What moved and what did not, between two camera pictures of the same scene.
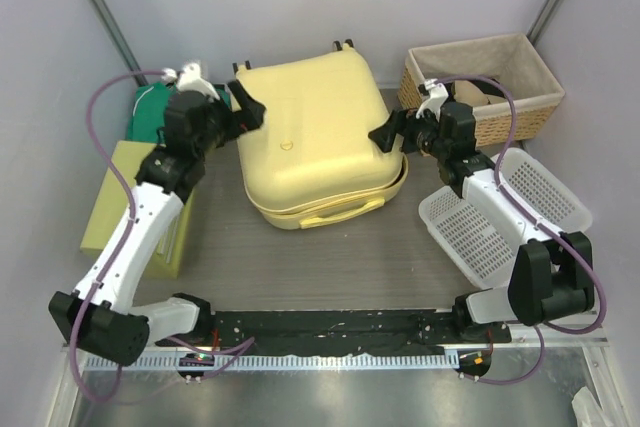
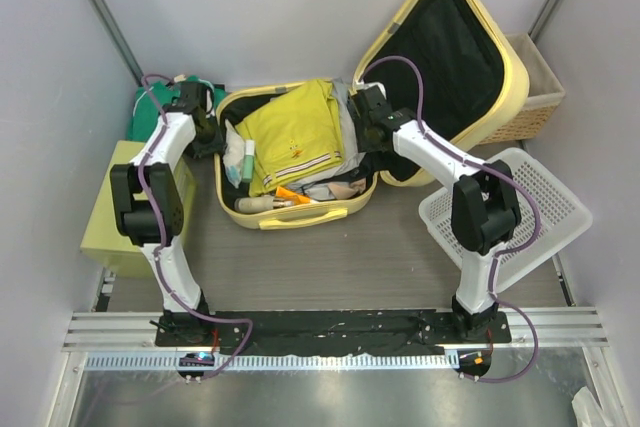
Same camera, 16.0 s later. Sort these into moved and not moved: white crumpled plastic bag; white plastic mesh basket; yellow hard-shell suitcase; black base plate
Moved: yellow hard-shell suitcase
Not moved: white crumpled plastic bag; white plastic mesh basket; black base plate
